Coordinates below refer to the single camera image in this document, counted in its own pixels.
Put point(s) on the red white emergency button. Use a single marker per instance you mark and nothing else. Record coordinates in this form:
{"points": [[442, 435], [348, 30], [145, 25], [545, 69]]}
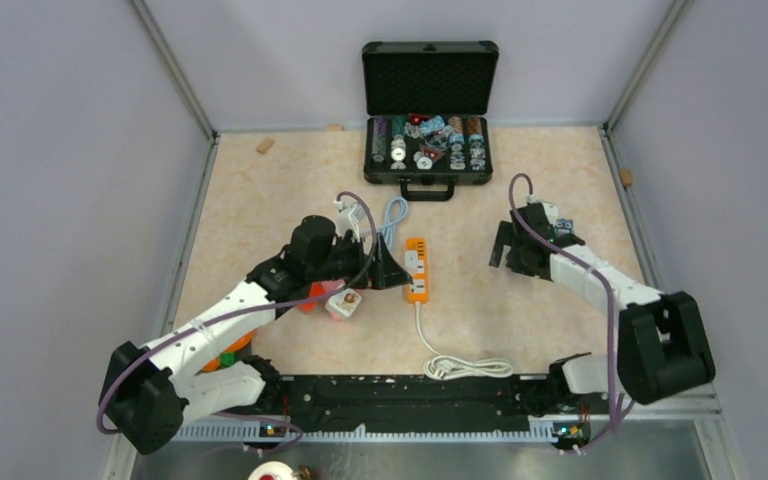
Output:
{"points": [[277, 470]]}

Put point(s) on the wooden block left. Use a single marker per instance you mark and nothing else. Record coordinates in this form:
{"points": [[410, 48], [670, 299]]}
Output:
{"points": [[265, 145]]}

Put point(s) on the red cube socket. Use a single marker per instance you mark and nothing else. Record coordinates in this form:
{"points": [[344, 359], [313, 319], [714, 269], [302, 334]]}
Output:
{"points": [[316, 294]]}

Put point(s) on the pink triangular power strip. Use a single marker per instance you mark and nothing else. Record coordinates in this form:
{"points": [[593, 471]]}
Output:
{"points": [[331, 286]]}

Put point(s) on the black open carrying case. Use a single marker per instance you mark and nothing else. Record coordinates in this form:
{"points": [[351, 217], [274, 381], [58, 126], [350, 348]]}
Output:
{"points": [[426, 103]]}

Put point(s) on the white cube socket tiger print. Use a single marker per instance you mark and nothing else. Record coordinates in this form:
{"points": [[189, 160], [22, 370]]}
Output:
{"points": [[343, 305]]}

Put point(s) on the blue owl figure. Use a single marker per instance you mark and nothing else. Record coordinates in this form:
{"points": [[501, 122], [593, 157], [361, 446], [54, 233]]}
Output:
{"points": [[563, 227]]}

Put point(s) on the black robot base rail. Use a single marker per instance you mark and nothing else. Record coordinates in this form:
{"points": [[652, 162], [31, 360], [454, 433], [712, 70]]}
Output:
{"points": [[417, 404]]}

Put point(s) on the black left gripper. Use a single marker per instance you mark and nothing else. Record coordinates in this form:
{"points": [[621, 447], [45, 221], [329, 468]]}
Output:
{"points": [[384, 272]]}

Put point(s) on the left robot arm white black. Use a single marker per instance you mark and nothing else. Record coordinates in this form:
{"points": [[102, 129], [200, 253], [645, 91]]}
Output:
{"points": [[151, 391]]}

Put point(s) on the white USB charger adapter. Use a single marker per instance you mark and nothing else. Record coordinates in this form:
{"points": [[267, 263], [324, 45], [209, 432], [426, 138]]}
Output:
{"points": [[414, 263]]}

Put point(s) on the wooden block right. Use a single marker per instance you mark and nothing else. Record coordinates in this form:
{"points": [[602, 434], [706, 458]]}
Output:
{"points": [[626, 177]]}

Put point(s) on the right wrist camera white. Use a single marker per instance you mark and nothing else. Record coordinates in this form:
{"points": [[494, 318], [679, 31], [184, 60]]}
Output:
{"points": [[533, 199]]}

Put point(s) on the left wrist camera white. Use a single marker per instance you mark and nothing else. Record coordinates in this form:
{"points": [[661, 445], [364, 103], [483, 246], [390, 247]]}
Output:
{"points": [[349, 219]]}

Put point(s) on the orange tape roll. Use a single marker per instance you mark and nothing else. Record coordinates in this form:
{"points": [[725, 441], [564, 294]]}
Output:
{"points": [[228, 356]]}

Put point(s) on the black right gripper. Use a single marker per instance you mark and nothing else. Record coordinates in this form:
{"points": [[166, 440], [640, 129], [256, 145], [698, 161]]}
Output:
{"points": [[506, 237]]}

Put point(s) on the orange power strip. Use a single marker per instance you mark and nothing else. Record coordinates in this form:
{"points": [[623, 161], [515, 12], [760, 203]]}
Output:
{"points": [[417, 291]]}

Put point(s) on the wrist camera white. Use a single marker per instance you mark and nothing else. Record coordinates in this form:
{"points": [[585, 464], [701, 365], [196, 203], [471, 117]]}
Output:
{"points": [[349, 219], [533, 199]]}

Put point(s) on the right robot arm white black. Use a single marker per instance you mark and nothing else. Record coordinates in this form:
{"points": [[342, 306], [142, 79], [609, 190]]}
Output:
{"points": [[658, 347]]}

